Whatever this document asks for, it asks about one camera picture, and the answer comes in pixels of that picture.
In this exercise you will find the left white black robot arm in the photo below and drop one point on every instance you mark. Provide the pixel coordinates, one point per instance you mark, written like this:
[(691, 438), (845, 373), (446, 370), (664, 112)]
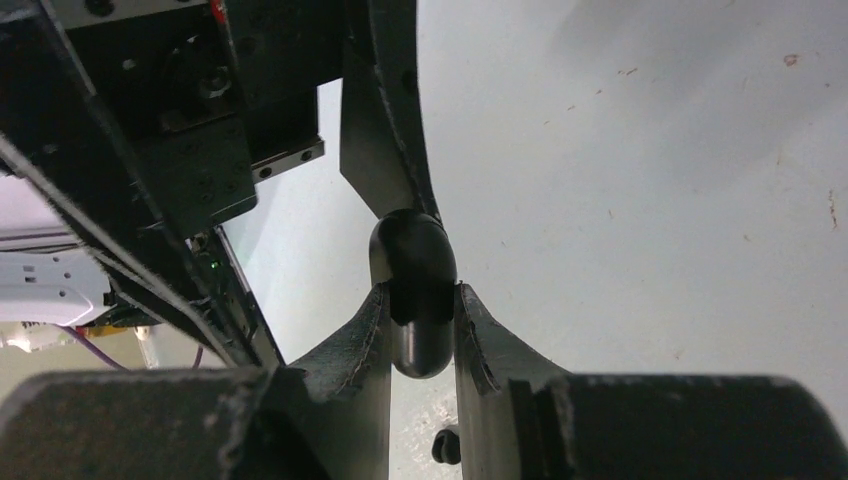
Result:
[(132, 131)]

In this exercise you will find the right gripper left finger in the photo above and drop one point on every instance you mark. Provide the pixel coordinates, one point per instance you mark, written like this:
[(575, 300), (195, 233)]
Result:
[(325, 416)]

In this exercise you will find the black earbud charging case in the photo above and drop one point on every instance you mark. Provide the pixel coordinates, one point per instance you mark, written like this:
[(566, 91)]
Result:
[(410, 252)]

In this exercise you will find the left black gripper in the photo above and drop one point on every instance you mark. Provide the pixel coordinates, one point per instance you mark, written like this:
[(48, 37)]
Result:
[(146, 126)]

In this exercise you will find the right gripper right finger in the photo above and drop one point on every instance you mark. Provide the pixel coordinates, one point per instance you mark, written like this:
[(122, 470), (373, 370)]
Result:
[(521, 416)]

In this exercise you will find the black earbud centre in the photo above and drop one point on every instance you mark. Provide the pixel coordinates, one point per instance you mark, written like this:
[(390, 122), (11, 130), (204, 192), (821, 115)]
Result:
[(446, 447)]

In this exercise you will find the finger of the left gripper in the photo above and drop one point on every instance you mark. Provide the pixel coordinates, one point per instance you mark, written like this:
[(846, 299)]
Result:
[(383, 152)]

